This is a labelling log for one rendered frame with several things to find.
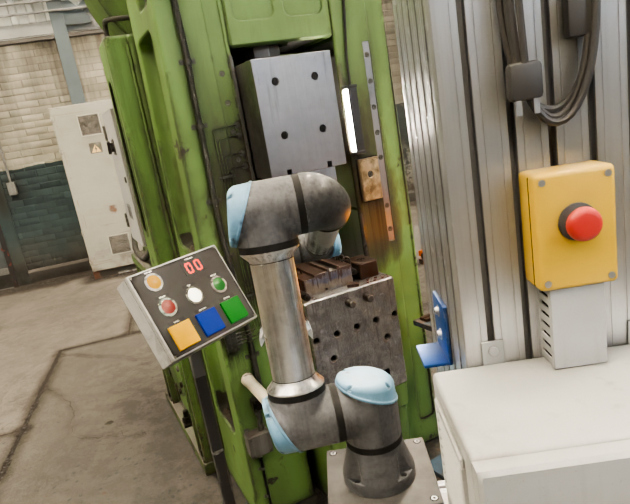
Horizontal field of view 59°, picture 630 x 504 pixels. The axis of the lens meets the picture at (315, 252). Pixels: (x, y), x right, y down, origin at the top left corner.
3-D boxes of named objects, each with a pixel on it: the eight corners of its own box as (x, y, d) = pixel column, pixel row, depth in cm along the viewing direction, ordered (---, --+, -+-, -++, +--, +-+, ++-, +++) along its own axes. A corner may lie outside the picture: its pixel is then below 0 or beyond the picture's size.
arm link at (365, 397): (410, 442, 110) (401, 379, 107) (343, 457, 109) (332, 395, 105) (393, 411, 121) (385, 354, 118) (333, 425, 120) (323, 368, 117)
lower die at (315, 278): (353, 283, 214) (350, 261, 212) (306, 297, 206) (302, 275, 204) (306, 264, 251) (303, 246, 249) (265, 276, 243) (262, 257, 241)
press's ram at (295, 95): (366, 159, 209) (350, 47, 199) (272, 179, 193) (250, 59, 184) (317, 159, 246) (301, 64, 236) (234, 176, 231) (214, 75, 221)
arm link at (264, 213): (350, 453, 108) (299, 171, 100) (273, 470, 106) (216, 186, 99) (340, 426, 120) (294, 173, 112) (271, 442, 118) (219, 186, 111)
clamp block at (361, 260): (379, 274, 219) (377, 258, 217) (361, 280, 216) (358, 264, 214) (364, 269, 229) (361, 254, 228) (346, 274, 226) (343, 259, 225)
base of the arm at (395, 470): (422, 492, 110) (416, 448, 107) (346, 503, 110) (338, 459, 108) (409, 447, 124) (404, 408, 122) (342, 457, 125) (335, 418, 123)
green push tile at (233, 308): (249, 314, 180) (237, 294, 180) (232, 323, 174) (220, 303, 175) (246, 316, 181) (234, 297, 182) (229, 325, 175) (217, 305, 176)
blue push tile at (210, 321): (226, 326, 172) (214, 306, 173) (207, 336, 167) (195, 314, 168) (223, 328, 173) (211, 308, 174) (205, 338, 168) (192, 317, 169)
